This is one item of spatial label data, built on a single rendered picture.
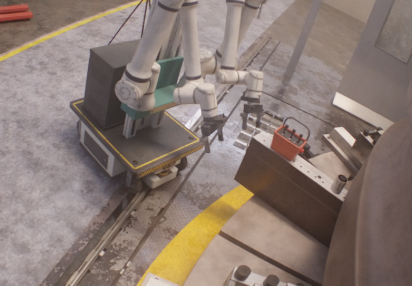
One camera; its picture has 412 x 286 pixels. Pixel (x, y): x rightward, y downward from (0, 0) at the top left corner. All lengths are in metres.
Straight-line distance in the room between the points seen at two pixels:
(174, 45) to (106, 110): 0.65
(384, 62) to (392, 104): 0.67
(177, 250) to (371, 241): 1.43
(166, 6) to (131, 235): 1.47
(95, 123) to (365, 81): 3.81
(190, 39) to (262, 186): 1.11
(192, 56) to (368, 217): 1.21
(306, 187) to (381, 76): 3.23
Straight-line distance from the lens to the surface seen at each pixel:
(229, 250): 2.14
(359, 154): 3.23
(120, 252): 2.33
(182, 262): 2.38
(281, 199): 2.44
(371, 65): 5.20
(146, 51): 1.86
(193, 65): 1.97
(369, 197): 1.61
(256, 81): 2.20
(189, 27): 1.91
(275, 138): 2.28
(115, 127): 2.72
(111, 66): 2.41
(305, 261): 2.31
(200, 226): 2.61
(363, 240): 1.38
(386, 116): 5.51
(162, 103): 2.33
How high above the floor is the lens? 1.94
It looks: 34 degrees down
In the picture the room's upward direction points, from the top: 20 degrees clockwise
